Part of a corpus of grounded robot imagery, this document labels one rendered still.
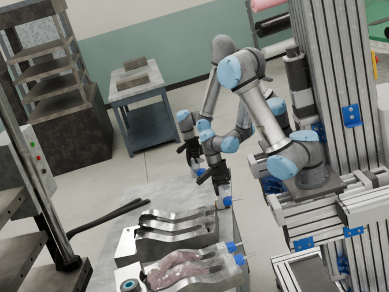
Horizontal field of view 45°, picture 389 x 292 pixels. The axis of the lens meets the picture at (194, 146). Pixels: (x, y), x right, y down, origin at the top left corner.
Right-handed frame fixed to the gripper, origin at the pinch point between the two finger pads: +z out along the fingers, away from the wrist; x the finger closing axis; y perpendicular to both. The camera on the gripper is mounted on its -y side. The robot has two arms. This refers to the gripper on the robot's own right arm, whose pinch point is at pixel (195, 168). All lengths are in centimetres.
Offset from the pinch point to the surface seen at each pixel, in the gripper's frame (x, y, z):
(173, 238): -56, 16, 7
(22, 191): -80, -41, -33
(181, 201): -10.9, -8.4, 15.0
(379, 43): 275, 61, 12
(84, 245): 38, -165, 95
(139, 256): -66, 0, 11
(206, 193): -2.3, 3.9, 15.0
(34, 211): -70, -54, -15
